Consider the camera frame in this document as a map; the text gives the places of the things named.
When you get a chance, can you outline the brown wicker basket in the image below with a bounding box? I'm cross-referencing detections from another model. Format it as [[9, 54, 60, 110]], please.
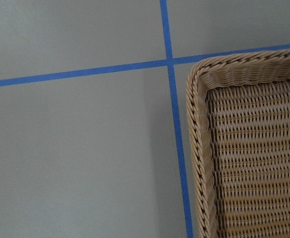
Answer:
[[186, 49, 290, 238]]

